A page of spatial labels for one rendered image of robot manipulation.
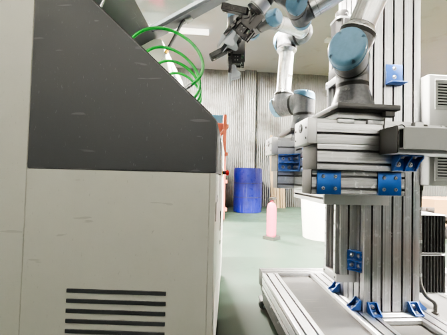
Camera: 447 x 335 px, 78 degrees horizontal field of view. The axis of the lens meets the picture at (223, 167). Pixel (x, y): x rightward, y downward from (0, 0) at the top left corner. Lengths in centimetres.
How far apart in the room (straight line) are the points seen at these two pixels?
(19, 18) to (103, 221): 68
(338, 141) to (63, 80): 92
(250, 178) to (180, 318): 502
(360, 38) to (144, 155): 75
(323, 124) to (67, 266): 94
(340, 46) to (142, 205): 79
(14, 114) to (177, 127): 50
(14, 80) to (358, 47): 106
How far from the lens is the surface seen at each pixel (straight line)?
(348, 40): 102
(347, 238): 138
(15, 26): 115
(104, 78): 96
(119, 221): 90
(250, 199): 583
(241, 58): 139
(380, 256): 138
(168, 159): 85
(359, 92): 111
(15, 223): 106
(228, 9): 127
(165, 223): 86
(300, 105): 158
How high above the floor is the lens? 78
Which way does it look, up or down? 2 degrees up
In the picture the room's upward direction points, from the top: 1 degrees clockwise
